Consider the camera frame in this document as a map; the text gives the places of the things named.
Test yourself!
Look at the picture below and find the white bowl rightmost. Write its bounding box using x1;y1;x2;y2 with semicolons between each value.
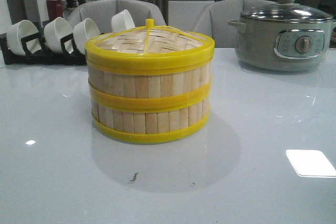
111;9;135;33

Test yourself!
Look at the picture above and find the grey chair right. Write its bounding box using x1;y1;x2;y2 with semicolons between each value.
192;0;273;48

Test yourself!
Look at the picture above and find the white bowl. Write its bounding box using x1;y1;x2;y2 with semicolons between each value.
73;18;101;55
44;17;73;53
6;20;38;56
111;9;135;33

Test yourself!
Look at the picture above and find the black bowl rack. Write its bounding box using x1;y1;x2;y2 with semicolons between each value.
1;32;86;65

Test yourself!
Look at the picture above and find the bamboo steamer tier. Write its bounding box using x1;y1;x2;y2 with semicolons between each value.
88;61;211;112
91;97;211;144

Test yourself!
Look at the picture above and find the grey-green electric cooking pot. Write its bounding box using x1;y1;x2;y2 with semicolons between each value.
228;18;335;72

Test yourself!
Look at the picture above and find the grey chair left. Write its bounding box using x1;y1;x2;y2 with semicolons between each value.
66;0;166;33

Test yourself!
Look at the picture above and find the white bowl far left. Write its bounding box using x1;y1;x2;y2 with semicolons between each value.
6;20;38;56

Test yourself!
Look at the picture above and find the grey chair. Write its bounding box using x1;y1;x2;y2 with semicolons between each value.
66;0;166;33
192;0;273;48

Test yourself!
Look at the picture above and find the bamboo steamer lid yellow rim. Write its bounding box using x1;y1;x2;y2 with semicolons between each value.
85;19;215;76

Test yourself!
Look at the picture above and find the red bin in background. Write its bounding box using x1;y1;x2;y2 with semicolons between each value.
46;0;63;21

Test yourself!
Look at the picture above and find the glass pot lid with knob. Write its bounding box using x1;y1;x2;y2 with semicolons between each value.
240;0;333;23

